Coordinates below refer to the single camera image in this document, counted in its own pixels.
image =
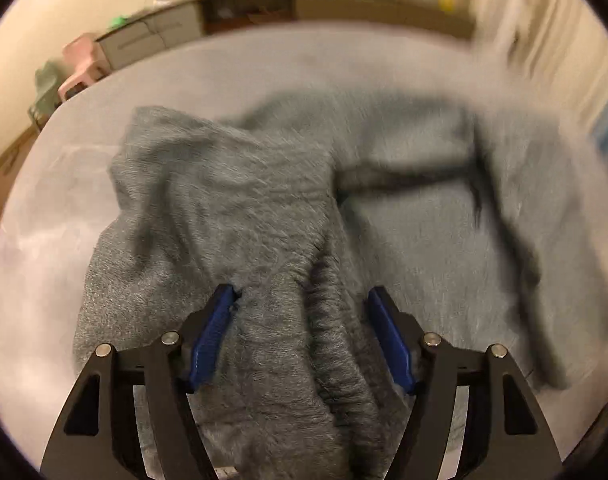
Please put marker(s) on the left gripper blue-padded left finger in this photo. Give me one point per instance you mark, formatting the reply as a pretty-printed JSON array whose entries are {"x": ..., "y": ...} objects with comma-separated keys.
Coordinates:
[{"x": 96, "y": 436}]

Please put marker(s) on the long wooden sideboard cabinet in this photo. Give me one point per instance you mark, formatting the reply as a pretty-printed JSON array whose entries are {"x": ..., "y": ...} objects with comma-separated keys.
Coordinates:
[{"x": 149, "y": 33}]

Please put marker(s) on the grey knitted garment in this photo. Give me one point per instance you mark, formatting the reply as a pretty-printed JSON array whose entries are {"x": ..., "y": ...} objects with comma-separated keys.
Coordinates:
[{"x": 473, "y": 222}]

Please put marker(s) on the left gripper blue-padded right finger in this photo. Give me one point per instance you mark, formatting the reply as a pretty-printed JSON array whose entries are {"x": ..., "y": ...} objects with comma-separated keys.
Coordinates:
[{"x": 506, "y": 435}]

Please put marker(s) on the pink plastic chair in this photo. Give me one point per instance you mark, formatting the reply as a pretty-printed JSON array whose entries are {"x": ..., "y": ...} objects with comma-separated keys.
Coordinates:
[{"x": 85, "y": 58}]

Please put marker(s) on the blue and white curtain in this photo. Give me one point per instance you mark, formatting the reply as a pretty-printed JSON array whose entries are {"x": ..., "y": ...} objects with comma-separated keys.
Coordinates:
[{"x": 560, "y": 46}]

